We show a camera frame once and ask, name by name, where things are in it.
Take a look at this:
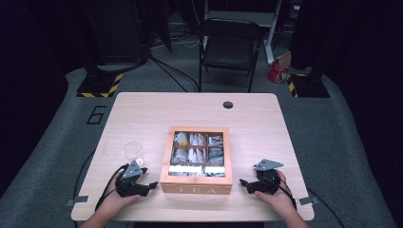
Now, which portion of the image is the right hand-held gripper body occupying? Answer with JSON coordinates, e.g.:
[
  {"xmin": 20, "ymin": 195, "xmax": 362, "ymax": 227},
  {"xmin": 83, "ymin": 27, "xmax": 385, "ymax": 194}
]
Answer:
[{"xmin": 246, "ymin": 159, "xmax": 285, "ymax": 196}]

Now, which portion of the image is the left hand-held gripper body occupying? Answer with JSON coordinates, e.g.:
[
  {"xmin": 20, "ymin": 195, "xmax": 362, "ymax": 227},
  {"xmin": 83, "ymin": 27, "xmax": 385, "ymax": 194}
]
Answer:
[{"xmin": 115, "ymin": 160, "xmax": 150, "ymax": 199}]

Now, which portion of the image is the wooden tea box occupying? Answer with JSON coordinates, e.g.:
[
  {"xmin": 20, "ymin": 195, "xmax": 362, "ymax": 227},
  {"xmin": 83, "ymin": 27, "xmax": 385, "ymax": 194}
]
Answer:
[{"xmin": 159, "ymin": 125, "xmax": 234, "ymax": 196}]

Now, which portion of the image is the person's left hand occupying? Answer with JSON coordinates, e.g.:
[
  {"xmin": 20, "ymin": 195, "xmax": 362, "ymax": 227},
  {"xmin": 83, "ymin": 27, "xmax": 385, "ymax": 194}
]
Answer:
[{"xmin": 102, "ymin": 180, "xmax": 143, "ymax": 218}]

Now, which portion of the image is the person's right hand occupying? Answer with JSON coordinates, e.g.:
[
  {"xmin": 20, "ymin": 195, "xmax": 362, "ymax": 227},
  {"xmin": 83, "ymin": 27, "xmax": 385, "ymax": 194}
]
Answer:
[{"xmin": 254, "ymin": 169, "xmax": 298, "ymax": 218}]

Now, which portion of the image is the clear glass cup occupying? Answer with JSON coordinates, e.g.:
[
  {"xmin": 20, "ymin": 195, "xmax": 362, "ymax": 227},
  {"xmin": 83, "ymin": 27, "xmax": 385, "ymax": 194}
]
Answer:
[{"xmin": 122, "ymin": 141, "xmax": 145, "ymax": 168}]

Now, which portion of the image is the grey tape piece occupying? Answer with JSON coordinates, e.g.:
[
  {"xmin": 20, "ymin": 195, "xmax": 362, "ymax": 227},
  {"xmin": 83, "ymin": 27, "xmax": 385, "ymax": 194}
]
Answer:
[
  {"xmin": 66, "ymin": 195, "xmax": 89, "ymax": 208},
  {"xmin": 297, "ymin": 196, "xmax": 319, "ymax": 206}
]

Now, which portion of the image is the assorted tea bags group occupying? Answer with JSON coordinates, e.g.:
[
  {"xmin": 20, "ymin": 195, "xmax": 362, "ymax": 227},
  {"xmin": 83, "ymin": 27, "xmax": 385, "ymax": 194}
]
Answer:
[{"xmin": 169, "ymin": 130, "xmax": 226, "ymax": 178}]

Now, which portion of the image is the black stand base striped edge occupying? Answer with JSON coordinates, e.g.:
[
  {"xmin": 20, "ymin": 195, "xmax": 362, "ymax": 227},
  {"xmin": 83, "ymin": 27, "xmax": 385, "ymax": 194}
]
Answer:
[
  {"xmin": 285, "ymin": 72, "xmax": 331, "ymax": 99},
  {"xmin": 76, "ymin": 70, "xmax": 124, "ymax": 99}
]

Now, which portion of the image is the red paper bag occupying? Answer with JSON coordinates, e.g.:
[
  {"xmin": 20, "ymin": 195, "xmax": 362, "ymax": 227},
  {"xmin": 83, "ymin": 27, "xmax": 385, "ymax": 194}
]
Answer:
[{"xmin": 266, "ymin": 50, "xmax": 292, "ymax": 85}]

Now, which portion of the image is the black folding chair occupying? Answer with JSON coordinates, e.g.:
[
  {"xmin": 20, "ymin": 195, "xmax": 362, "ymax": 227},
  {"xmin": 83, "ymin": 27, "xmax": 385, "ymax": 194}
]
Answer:
[{"xmin": 198, "ymin": 17, "xmax": 266, "ymax": 94}]

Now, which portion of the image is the right hand-held gripper cable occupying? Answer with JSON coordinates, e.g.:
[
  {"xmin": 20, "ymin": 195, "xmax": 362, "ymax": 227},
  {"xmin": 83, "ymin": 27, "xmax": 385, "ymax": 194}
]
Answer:
[{"xmin": 261, "ymin": 176, "xmax": 298, "ymax": 211}]

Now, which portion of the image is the hand-held gripper cable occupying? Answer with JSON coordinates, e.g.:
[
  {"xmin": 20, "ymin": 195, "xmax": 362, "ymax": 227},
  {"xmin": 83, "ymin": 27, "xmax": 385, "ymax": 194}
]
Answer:
[
  {"xmin": 94, "ymin": 163, "xmax": 130, "ymax": 213},
  {"xmin": 261, "ymin": 176, "xmax": 298, "ymax": 211}
]

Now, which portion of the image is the left hand-held gripper cable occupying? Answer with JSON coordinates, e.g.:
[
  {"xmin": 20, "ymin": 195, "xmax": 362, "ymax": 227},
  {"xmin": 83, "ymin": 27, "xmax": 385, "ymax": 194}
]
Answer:
[{"xmin": 94, "ymin": 163, "xmax": 130, "ymax": 213}]

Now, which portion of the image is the black floor cable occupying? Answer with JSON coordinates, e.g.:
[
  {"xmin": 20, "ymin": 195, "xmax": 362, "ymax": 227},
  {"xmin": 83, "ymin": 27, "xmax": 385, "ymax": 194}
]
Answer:
[
  {"xmin": 72, "ymin": 150, "xmax": 97, "ymax": 228},
  {"xmin": 306, "ymin": 187, "xmax": 347, "ymax": 228}
]

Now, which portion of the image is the black floor cables bundle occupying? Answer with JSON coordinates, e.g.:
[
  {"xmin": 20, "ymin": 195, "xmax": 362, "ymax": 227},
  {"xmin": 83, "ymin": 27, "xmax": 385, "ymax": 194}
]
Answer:
[{"xmin": 147, "ymin": 52, "xmax": 201, "ymax": 93}]

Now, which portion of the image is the white floor cable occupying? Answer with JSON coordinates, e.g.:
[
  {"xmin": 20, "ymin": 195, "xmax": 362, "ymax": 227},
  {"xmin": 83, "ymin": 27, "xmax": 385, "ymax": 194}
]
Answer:
[{"xmin": 151, "ymin": 35, "xmax": 202, "ymax": 50}]

